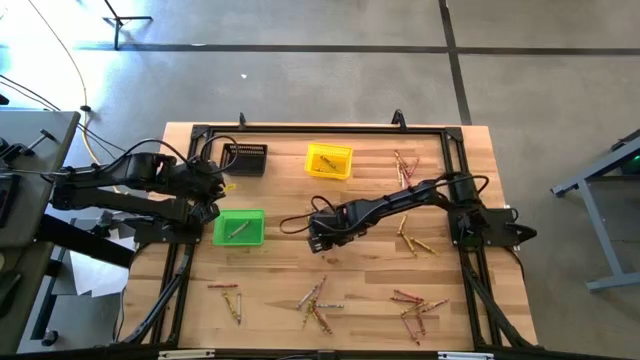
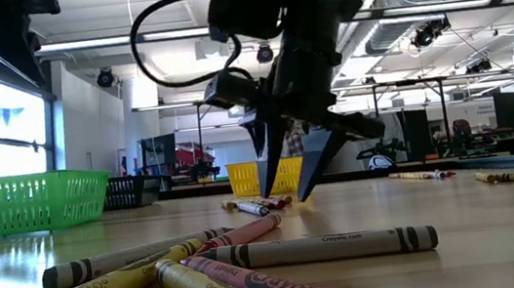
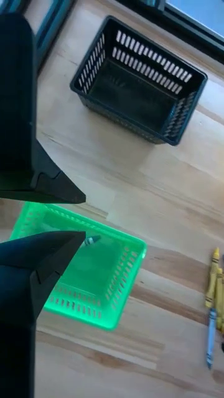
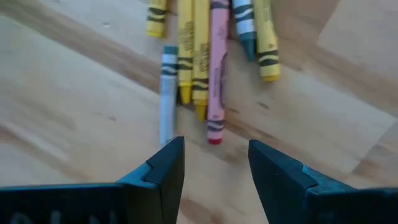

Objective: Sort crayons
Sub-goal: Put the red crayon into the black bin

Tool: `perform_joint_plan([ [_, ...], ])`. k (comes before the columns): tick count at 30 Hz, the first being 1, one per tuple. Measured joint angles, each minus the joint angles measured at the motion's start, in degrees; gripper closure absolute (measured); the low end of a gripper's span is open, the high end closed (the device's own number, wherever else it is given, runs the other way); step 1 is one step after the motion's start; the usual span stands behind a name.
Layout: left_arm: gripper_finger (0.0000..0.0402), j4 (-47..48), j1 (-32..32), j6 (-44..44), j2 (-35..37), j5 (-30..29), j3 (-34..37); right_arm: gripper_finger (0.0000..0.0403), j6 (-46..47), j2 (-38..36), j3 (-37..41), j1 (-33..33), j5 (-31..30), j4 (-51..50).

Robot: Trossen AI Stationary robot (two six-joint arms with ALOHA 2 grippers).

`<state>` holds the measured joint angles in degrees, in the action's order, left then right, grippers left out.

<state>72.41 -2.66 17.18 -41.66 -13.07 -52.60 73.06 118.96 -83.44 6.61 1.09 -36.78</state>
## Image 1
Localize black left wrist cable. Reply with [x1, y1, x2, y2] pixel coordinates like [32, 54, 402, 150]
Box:
[198, 133, 240, 176]

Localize black clamp tool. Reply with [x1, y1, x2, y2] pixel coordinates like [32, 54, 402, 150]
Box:
[0, 128, 57, 162]

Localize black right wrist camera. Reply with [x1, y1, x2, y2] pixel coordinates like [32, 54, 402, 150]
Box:
[309, 208, 344, 232]

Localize black horizontal frame beam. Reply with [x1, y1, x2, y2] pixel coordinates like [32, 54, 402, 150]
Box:
[0, 347, 640, 360]

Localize green plastic basket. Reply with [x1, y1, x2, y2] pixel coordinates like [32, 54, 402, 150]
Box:
[212, 208, 266, 247]

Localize black plastic basket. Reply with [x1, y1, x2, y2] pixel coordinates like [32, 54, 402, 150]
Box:
[219, 142, 269, 177]

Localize black tripod stand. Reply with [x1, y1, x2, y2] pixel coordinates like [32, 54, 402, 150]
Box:
[102, 0, 154, 51]

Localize white paper sheets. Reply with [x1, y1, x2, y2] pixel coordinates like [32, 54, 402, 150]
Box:
[68, 248, 129, 300]

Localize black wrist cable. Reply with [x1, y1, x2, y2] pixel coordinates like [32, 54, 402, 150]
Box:
[278, 194, 335, 236]
[198, 133, 240, 176]

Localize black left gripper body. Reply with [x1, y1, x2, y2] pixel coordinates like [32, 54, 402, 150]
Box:
[184, 159, 227, 204]

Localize yellow plastic basket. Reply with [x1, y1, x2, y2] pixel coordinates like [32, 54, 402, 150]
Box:
[303, 142, 355, 181]

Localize black desk support beam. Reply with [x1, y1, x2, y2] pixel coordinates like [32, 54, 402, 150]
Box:
[34, 213, 136, 270]

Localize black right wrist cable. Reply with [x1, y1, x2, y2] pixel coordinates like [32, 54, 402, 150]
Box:
[278, 194, 335, 236]

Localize grey-legged wooden workstation table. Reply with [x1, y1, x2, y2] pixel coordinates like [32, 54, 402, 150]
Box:
[549, 128, 640, 294]

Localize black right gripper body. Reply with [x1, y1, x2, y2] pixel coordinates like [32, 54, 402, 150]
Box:
[307, 219, 370, 249]

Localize yellow floor cable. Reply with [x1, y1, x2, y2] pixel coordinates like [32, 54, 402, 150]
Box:
[25, 0, 104, 169]

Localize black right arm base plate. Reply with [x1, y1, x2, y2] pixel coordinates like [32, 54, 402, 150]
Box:
[446, 206, 539, 250]

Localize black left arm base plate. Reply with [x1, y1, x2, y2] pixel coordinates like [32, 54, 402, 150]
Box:
[133, 218, 206, 246]

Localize white strip on beam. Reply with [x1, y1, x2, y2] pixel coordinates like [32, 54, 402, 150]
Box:
[437, 351, 496, 360]
[157, 349, 216, 360]

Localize grey side desk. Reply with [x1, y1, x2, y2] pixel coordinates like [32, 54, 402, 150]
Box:
[0, 109, 82, 354]

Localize black computer tower green LEDs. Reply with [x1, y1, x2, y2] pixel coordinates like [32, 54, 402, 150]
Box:
[610, 128, 640, 176]

